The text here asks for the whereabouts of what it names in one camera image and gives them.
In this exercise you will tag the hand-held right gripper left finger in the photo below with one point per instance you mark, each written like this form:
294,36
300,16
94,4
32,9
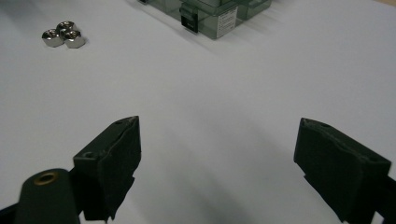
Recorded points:
107,168

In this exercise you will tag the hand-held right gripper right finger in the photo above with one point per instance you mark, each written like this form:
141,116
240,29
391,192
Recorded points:
339,174

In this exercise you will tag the silver hex nut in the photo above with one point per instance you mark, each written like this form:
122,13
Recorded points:
66,26
53,38
74,39

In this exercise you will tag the clear green plastic storage box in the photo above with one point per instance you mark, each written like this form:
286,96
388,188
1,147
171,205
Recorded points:
211,15

